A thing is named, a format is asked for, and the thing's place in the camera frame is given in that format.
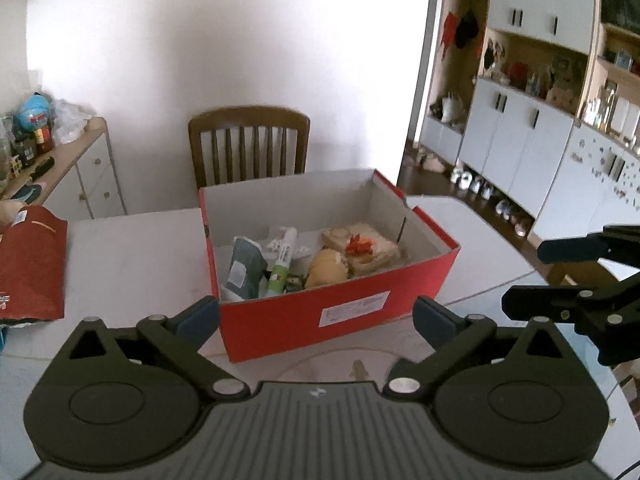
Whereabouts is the red hanging garment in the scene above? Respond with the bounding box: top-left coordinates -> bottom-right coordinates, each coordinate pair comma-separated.
441,12 -> 460,51

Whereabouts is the tan bread roll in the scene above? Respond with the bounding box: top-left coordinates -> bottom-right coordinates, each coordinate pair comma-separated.
304,249 -> 351,289

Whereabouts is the blue printed table mat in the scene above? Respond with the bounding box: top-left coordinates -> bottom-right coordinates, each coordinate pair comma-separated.
280,272 -> 626,411

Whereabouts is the clear plastic bag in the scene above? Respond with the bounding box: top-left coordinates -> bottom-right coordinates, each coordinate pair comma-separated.
50,99 -> 96,143

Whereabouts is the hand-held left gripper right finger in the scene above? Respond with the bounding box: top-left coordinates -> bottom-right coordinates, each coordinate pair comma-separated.
382,296 -> 596,401

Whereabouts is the row of shelf ornaments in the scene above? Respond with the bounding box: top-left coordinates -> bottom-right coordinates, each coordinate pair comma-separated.
480,40 -> 586,106

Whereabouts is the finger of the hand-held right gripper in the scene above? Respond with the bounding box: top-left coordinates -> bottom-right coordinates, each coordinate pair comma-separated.
501,272 -> 640,367
539,226 -> 640,263

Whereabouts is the blue dark pad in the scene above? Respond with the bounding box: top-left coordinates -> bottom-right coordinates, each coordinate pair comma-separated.
10,182 -> 48,206

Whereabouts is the red snack bag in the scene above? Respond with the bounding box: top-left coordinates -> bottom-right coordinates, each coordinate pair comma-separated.
0,203 -> 68,323

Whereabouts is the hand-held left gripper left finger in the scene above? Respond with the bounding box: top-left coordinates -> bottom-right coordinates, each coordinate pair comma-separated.
42,296 -> 250,401

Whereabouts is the small red orange item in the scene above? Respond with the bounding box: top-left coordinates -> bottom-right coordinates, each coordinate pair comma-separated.
345,233 -> 376,256

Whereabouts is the grey pouch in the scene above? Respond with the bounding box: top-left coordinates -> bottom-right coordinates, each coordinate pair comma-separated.
220,236 -> 268,301

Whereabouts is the white sideboard cabinet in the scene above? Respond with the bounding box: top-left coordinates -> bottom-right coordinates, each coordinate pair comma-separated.
0,117 -> 128,221

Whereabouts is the black handled tool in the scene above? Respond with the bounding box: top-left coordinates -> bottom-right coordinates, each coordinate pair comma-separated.
27,156 -> 56,181

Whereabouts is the blue globe ball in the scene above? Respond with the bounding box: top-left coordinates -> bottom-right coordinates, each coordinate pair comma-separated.
17,92 -> 53,131

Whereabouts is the white refrigerator with magnets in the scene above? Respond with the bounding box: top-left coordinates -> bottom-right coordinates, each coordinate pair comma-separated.
527,122 -> 640,256

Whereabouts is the white plastic packet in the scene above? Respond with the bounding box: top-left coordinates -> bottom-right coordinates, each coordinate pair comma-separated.
260,227 -> 321,261

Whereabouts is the black hanging garment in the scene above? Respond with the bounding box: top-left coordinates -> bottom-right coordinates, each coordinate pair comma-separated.
456,10 -> 481,50

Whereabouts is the tan sandwich toy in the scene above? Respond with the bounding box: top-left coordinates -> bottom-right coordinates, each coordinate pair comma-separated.
320,223 -> 403,277

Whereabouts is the dark glass jar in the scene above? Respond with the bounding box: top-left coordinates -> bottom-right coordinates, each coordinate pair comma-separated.
12,137 -> 37,168

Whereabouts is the white wall cabinet unit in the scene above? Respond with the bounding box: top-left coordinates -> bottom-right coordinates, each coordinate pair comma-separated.
417,0 -> 640,221

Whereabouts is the green white tube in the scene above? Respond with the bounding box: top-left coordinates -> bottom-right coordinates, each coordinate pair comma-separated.
265,226 -> 299,295

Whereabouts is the white bag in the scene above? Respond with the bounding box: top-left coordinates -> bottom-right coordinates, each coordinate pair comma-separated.
440,92 -> 468,123

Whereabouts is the row of shoes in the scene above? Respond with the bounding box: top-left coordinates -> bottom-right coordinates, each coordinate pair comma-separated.
415,152 -> 533,238

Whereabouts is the red cardboard box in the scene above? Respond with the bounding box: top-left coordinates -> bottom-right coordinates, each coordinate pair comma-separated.
198,169 -> 461,363

